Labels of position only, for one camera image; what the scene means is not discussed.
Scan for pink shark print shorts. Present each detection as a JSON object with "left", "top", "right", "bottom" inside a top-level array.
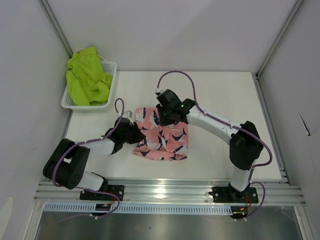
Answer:
[{"left": 132, "top": 107, "right": 189, "bottom": 161}]

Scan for lime green shorts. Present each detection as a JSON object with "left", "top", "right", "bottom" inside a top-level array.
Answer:
[{"left": 66, "top": 46, "right": 113, "bottom": 106}]

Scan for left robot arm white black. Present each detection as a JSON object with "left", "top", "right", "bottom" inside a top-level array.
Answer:
[{"left": 42, "top": 117, "right": 144, "bottom": 200}]

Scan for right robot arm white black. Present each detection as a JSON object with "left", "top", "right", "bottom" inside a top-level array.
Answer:
[{"left": 156, "top": 89, "right": 264, "bottom": 202}]

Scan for white plastic basket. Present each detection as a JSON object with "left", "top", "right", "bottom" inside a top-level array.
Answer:
[{"left": 61, "top": 60, "right": 118, "bottom": 112}]

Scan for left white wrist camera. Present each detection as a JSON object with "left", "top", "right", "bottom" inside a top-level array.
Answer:
[{"left": 122, "top": 110, "right": 135, "bottom": 122}]

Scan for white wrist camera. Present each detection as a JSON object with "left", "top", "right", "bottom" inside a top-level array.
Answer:
[
  {"left": 155, "top": 88, "right": 164, "bottom": 96},
  {"left": 122, "top": 110, "right": 135, "bottom": 122}
]

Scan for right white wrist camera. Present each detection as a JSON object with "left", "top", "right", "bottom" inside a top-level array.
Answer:
[{"left": 155, "top": 88, "right": 164, "bottom": 96}]

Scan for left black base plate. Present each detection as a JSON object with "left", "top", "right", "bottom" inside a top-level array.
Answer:
[{"left": 79, "top": 184, "right": 125, "bottom": 202}]

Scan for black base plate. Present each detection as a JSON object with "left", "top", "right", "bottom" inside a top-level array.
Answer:
[
  {"left": 208, "top": 185, "right": 259, "bottom": 204},
  {"left": 79, "top": 184, "right": 125, "bottom": 202}
]

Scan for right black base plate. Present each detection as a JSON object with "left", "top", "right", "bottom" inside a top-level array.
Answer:
[{"left": 208, "top": 185, "right": 259, "bottom": 204}]

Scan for white slotted cable duct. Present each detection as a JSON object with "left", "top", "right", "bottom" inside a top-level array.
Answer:
[{"left": 43, "top": 202, "right": 233, "bottom": 216}]

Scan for aluminium mounting rail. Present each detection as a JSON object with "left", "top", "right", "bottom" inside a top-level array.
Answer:
[{"left": 33, "top": 178, "right": 306, "bottom": 206}]

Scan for left aluminium frame post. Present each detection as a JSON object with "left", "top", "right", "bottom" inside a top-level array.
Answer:
[{"left": 38, "top": 0, "right": 73, "bottom": 58}]

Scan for aluminium frame post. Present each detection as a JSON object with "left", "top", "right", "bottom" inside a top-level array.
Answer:
[
  {"left": 255, "top": 0, "right": 307, "bottom": 80},
  {"left": 38, "top": 0, "right": 73, "bottom": 58}
]

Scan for right aluminium frame post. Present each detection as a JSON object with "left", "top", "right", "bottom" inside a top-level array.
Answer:
[{"left": 255, "top": 0, "right": 307, "bottom": 80}]

